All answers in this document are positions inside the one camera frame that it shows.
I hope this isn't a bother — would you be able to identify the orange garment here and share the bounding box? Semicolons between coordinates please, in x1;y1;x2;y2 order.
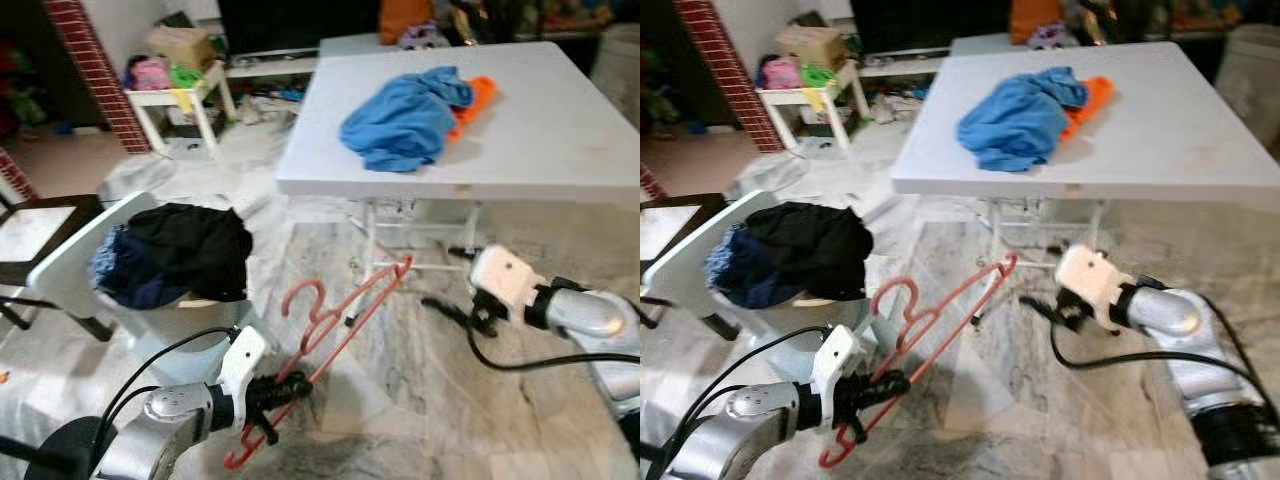
1060;75;1115;142
445;75;499;142

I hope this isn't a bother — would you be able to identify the grey lidded hamper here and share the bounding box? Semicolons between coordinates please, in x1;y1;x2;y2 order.
642;190;883;386
28;190;273;386

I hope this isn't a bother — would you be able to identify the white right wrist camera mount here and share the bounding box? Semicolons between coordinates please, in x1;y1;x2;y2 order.
1055;245;1133;317
470;245;547;313

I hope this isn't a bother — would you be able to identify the small white side table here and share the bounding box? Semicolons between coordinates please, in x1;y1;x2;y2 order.
757;62;871;161
125;62;238;161

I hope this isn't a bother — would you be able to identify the black shirt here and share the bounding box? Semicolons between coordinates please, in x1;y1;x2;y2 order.
128;203;254;303
745;203;872;303

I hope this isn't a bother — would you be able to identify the black television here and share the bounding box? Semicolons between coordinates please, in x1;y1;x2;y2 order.
218;0;383;57
850;0;1013;57

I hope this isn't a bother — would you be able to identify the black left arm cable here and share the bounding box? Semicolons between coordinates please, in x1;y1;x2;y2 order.
92;325;239;473
650;325;833;480

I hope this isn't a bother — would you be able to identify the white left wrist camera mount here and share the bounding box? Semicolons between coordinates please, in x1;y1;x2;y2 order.
808;322;864;401
218;325;271;403

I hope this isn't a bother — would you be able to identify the cardboard box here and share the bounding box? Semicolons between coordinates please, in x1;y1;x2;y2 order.
775;25;847;71
145;25;217;71

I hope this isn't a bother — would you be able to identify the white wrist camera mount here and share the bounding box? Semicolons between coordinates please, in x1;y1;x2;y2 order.
808;322;864;401
218;325;271;403
1055;245;1133;317
470;245;547;313

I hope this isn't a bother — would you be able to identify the orange bag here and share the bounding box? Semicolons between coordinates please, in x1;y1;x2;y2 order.
378;0;437;46
1008;0;1067;46

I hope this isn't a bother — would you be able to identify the pink bag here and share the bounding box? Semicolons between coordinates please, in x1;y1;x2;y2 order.
128;57;171;92
758;57;801;92

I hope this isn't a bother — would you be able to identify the red brick pillar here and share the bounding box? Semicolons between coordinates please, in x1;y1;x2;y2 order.
672;0;785;155
42;0;153;155

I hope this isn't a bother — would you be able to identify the blue shirt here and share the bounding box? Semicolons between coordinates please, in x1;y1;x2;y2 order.
340;66;476;174
957;66;1091;174

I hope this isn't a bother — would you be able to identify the white folding table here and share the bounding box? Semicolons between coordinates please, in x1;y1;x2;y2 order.
275;42;641;279
890;42;1280;279

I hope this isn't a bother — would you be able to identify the dark blue garment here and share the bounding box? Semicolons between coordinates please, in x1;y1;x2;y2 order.
705;225;806;310
90;225;191;310

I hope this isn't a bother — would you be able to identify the dark framed stool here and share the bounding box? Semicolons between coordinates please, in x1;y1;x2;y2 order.
0;193;117;343
640;193;731;336

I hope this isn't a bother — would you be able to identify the pink plastic hanger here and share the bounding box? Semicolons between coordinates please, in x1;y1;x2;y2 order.
818;252;1020;470
222;254;414;472

